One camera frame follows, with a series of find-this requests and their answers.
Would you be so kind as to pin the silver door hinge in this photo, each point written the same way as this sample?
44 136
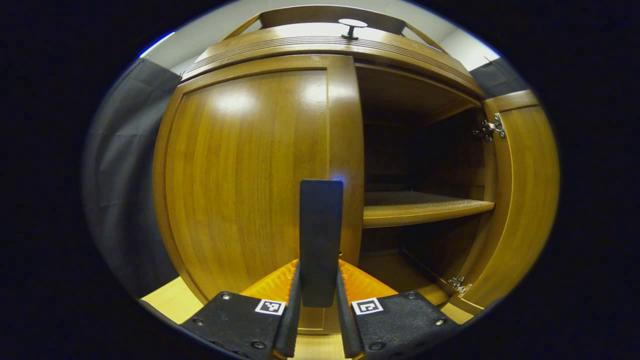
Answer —
459 285
489 129

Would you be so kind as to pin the wooden double-door shoe cabinet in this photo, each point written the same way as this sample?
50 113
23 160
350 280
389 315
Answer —
415 95

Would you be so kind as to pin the wooden drawer with black knob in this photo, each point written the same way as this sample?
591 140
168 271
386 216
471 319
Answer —
320 47

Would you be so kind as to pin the wooden inner shelf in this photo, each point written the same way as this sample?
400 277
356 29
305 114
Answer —
420 210

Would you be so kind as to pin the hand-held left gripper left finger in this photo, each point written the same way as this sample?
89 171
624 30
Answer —
292 325

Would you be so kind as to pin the wooden cabinet door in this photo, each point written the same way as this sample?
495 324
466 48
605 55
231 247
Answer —
240 175
525 200

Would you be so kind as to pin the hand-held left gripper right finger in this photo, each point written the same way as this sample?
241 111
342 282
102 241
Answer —
347 330

